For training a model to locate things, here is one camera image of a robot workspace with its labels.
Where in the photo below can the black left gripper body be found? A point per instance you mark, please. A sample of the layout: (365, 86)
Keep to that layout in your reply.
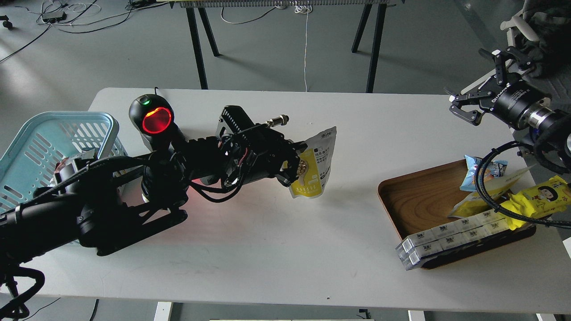
(253, 151)

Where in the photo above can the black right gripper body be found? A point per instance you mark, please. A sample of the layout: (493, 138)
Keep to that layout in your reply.
(519, 105)

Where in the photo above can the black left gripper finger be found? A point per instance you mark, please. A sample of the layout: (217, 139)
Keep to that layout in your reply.
(288, 173)
(295, 148)

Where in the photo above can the yellow white nut snack pouch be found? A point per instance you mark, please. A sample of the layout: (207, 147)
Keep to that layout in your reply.
(315, 165)

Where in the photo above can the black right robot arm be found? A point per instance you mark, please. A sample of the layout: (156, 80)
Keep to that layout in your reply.
(549, 143)

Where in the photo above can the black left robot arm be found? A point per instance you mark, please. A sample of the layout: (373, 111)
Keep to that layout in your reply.
(112, 203)

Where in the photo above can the blue snack bag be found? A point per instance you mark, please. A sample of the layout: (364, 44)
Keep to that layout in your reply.
(494, 169)

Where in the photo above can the bright yellow snack bag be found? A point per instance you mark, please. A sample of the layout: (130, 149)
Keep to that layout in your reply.
(546, 198)

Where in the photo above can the white boxed snack pack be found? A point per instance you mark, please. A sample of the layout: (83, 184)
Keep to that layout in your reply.
(441, 242)

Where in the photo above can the red white snack bag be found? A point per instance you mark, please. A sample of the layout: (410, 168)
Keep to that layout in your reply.
(71, 162)

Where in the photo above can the light blue plastic basket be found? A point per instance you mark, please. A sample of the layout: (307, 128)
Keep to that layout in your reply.
(46, 139)

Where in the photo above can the dark clothes on chair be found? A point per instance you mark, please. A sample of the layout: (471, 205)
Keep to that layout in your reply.
(551, 21)

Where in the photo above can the yellow white flat pouch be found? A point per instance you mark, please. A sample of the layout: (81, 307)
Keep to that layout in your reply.
(474, 204)

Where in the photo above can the black barcode scanner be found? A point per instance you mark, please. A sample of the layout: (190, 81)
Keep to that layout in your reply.
(153, 117)

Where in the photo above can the brown wooden tray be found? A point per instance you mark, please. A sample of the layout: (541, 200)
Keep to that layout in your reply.
(422, 200)

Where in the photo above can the black power adapter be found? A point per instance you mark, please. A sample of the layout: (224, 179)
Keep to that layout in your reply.
(52, 17)

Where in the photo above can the black trestle table frame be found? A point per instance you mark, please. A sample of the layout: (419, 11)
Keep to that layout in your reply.
(282, 36)

